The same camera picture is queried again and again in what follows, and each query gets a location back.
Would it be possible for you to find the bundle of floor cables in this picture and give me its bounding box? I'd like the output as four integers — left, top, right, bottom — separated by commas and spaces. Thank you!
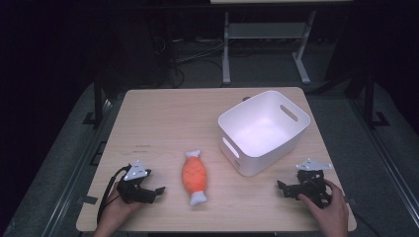
154, 34, 228, 89

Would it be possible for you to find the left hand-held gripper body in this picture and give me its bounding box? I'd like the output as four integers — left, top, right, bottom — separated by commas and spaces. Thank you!
116, 159, 156, 204

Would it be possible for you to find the white plastic storage bin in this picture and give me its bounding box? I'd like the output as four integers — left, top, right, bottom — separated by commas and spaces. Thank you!
216, 90, 311, 178

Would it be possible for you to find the aluminium floor rail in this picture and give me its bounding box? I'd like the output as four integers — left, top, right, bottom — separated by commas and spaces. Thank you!
41, 97, 115, 237
350, 97, 419, 228

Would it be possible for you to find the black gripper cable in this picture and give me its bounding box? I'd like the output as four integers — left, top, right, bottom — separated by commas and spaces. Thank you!
96, 165, 132, 225

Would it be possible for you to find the white metal table frame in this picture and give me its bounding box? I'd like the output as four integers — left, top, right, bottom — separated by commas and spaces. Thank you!
209, 0, 354, 86

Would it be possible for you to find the orange plush meat toy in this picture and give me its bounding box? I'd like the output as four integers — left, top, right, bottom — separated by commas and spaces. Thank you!
181, 149, 209, 206

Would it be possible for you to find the black metal stand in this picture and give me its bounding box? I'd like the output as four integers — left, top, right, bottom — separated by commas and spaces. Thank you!
344, 68, 391, 129
81, 73, 112, 126

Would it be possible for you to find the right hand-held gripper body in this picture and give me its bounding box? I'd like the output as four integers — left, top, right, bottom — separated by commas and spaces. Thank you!
291, 158, 334, 209

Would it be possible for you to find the person's right hand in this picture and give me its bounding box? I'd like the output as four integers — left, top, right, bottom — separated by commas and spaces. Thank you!
297, 179, 350, 232

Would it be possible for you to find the person's left hand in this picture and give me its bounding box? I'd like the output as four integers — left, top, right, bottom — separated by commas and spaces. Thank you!
97, 186, 143, 231

